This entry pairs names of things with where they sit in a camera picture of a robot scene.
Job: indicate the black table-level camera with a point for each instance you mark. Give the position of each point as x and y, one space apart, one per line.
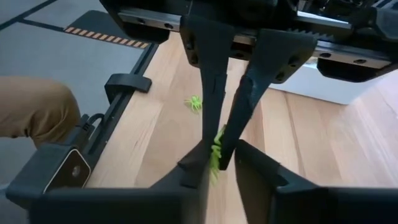
46 168

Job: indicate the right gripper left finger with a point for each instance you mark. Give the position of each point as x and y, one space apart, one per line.
124 208

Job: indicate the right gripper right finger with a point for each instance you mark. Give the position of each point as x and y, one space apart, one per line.
295 205

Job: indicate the black hazard-striped floor mat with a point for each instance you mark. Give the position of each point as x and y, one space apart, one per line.
102 28

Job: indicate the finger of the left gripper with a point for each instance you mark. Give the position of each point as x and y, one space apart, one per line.
211 62
273 56

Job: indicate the white plastic bin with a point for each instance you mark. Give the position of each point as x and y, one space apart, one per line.
311 88

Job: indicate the neon green plastic spider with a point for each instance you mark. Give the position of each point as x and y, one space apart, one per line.
195 103
215 155

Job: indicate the person's leg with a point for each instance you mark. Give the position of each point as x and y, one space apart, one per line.
34 105

